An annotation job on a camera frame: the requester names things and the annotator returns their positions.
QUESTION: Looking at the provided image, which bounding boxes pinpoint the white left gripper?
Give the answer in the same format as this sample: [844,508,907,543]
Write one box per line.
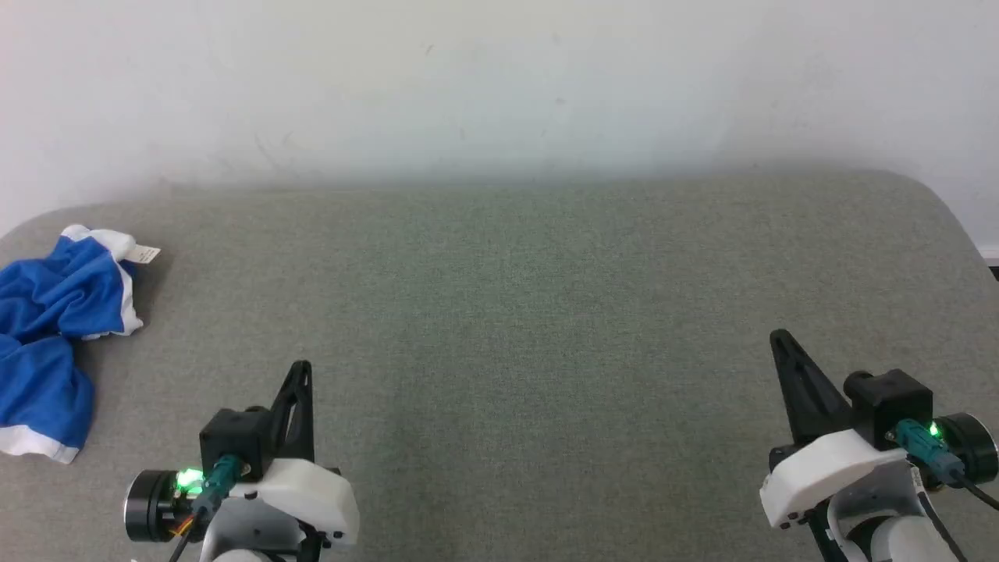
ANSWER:
[230,359,361,549]

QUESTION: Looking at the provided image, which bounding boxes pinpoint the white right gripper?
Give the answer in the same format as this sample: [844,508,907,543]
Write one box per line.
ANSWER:
[759,328,914,532]

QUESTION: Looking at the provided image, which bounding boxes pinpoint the blue and white shirt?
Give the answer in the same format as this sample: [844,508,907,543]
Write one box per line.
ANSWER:
[0,224,162,465]

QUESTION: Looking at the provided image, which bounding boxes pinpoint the black cylindrical left gripper motor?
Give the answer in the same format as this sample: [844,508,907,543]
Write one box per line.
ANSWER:
[123,468,205,543]

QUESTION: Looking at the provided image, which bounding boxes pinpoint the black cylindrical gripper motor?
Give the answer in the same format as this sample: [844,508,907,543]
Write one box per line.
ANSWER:
[123,468,205,543]
[929,412,999,489]

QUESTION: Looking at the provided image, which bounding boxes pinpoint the black cylindrical right gripper motor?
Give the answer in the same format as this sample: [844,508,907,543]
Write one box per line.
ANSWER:
[929,412,999,489]

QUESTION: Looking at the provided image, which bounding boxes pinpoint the grey fabric sofa seat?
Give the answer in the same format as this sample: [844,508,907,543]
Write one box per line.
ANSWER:
[0,170,999,562]

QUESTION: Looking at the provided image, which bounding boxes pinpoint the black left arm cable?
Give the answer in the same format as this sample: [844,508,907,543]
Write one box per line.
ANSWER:
[168,454,244,562]

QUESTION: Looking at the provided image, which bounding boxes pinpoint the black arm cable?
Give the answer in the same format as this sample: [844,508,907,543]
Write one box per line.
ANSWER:
[168,454,244,562]
[894,419,999,512]

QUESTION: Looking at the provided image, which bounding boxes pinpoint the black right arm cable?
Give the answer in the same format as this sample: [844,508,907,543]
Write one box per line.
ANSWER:
[894,419,999,512]

